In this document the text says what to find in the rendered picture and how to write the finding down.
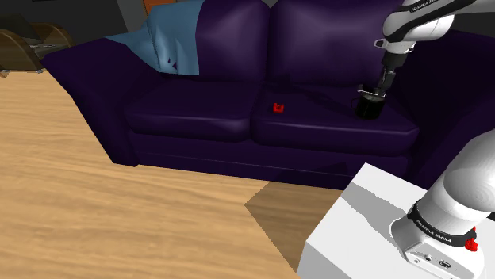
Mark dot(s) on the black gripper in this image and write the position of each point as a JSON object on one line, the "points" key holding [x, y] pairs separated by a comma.
{"points": [[392, 61]]}

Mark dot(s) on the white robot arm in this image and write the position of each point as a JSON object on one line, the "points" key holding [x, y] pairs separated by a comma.
{"points": [[460, 201]]}

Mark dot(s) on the black mug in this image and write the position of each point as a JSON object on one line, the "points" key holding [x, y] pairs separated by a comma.
{"points": [[367, 108]]}

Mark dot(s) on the small red block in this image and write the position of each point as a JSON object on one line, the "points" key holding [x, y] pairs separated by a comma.
{"points": [[278, 108]]}

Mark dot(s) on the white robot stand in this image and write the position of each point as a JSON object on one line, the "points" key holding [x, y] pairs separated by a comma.
{"points": [[348, 235]]}

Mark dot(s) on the dark purple sofa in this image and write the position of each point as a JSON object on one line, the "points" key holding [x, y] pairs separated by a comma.
{"points": [[193, 112]]}

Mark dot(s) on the light blue blanket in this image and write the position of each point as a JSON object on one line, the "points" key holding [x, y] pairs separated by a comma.
{"points": [[170, 42]]}

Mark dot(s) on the brown wooden chair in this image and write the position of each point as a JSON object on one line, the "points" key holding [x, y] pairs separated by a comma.
{"points": [[15, 50]]}

